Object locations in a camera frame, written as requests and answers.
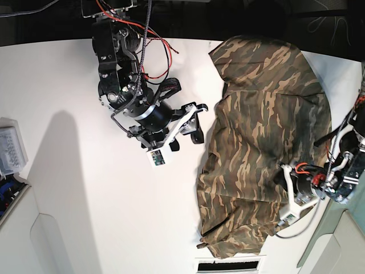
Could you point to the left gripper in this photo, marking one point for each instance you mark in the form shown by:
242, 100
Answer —
302, 183

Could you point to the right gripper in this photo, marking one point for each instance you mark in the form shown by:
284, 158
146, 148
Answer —
158, 123

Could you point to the camouflage t-shirt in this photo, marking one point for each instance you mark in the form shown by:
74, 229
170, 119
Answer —
273, 110

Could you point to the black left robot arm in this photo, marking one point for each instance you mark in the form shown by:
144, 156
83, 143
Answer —
348, 148

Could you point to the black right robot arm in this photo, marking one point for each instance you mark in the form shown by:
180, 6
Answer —
119, 40

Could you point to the white slotted table vent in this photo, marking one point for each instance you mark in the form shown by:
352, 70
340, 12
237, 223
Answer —
232, 265

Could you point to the clear plastic screw box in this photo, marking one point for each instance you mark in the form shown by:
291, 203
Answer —
13, 153

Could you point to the grey tray with blue items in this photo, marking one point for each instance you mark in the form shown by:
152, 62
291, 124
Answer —
13, 188

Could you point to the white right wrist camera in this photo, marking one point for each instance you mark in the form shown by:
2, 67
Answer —
159, 156

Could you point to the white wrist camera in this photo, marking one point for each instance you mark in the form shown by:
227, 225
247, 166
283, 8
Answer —
159, 156
288, 216

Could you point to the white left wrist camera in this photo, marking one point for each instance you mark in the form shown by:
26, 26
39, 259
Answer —
288, 216

